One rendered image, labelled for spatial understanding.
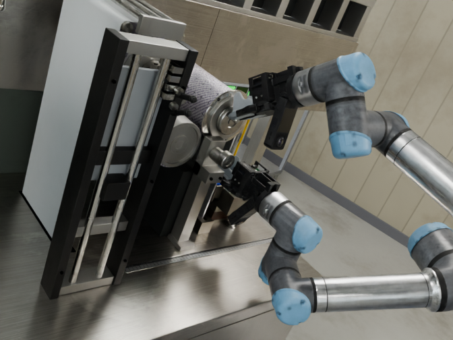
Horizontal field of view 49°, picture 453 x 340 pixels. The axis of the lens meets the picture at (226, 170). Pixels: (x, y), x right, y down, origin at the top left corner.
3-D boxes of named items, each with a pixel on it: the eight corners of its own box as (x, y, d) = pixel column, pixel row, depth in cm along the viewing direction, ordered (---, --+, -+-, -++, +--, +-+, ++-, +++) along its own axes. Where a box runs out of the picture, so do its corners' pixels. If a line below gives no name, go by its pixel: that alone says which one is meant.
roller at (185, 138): (152, 168, 115) (166, 121, 111) (101, 116, 131) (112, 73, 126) (191, 166, 124) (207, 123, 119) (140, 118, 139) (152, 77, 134)
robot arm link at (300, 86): (331, 103, 103) (307, 101, 98) (314, 108, 107) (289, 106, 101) (327, 67, 104) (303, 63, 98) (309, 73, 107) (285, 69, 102)
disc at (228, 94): (195, 145, 121) (214, 89, 114) (193, 144, 121) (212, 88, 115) (238, 143, 131) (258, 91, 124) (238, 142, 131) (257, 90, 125)
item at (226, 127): (223, 141, 123) (216, 119, 117) (218, 137, 124) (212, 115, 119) (247, 123, 125) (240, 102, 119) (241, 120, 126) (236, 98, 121)
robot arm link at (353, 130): (389, 153, 98) (382, 98, 99) (358, 154, 91) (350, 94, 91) (355, 158, 104) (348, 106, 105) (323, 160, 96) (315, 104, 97)
